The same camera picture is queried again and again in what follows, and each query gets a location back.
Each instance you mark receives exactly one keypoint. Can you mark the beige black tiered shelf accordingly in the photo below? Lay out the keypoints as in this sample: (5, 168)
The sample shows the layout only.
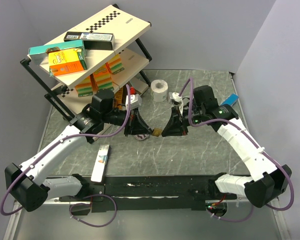
(127, 30)

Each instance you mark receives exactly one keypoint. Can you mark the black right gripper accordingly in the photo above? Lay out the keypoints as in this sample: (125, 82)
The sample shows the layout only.
(174, 127)

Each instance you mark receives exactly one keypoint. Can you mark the white toilet paper roll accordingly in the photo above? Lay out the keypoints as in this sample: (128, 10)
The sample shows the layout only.
(159, 90)

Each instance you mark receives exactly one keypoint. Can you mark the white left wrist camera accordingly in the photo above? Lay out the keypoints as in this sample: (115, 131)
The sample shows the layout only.
(135, 99)

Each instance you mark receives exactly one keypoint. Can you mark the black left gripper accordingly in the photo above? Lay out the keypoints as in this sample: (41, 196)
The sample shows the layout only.
(135, 124)

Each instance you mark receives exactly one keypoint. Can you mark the yellow green sponge pack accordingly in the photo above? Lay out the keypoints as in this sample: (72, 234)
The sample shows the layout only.
(102, 78)
(115, 65)
(85, 88)

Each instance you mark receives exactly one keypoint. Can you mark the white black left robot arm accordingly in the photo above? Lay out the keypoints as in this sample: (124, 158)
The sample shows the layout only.
(28, 182)

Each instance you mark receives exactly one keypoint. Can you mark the blue silver box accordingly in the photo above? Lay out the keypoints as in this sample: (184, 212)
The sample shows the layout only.
(231, 100)

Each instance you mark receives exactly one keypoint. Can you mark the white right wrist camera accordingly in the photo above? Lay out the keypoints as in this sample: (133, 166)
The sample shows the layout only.
(175, 99)

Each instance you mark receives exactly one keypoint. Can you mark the white toothpaste box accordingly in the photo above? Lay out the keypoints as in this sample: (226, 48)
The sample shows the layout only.
(100, 163)

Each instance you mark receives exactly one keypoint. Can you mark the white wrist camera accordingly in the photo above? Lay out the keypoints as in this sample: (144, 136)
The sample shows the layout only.
(175, 99)
(135, 99)

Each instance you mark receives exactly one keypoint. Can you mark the brass padlock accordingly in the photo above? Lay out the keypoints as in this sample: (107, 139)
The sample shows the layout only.
(156, 132)

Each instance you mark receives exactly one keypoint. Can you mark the black white long box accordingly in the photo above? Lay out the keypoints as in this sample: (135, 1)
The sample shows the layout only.
(92, 40)

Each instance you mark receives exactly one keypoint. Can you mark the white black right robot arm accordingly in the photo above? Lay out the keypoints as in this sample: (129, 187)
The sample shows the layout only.
(267, 179)

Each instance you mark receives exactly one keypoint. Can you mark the orange yellow box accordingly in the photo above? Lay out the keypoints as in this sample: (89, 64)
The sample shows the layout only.
(67, 61)

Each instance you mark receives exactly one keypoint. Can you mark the orange snack bag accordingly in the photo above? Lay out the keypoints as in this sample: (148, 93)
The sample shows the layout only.
(118, 96)

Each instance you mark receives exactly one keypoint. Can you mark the pink striped sponge pad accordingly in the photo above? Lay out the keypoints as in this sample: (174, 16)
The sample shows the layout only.
(141, 137)

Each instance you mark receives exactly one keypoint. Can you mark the teal long box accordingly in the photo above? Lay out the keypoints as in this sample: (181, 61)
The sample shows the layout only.
(39, 54)

